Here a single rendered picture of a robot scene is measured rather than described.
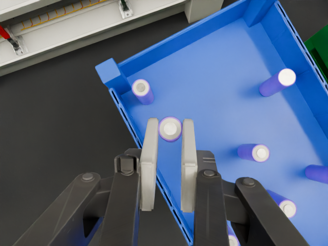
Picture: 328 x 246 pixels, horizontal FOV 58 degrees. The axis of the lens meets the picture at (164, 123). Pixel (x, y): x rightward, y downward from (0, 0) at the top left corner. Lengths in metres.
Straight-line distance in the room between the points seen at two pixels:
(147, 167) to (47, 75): 0.80
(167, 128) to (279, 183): 0.20
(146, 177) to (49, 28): 0.66
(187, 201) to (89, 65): 0.77
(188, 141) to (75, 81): 0.74
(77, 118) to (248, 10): 0.63
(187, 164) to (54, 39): 0.66
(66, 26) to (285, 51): 0.54
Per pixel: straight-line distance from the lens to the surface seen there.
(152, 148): 0.17
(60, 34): 0.78
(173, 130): 0.21
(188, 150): 0.17
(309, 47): 0.61
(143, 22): 0.89
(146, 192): 0.16
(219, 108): 0.36
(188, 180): 0.16
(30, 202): 0.94
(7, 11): 0.62
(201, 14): 0.88
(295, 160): 0.38
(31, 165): 0.93
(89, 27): 0.76
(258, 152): 0.30
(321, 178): 0.35
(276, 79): 0.32
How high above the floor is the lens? 0.84
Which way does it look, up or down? 86 degrees down
